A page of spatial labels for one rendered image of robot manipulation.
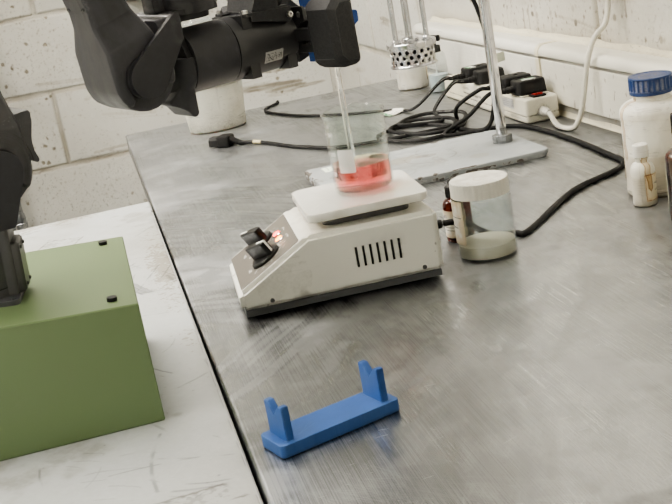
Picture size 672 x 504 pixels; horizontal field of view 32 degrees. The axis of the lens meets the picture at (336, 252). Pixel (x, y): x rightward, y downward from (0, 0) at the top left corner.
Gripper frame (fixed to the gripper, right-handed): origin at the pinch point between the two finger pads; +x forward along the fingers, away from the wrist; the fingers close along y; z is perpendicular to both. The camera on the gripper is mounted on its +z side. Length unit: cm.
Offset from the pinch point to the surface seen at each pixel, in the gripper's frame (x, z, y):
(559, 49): 64, -16, 30
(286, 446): -30.2, -24.1, -26.2
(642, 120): 30.7, -17.4, -11.0
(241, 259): -9.8, -21.8, 8.7
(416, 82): 81, -26, 82
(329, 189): -0.7, -16.8, 4.0
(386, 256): -2.7, -22.1, -5.9
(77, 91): 80, -28, 232
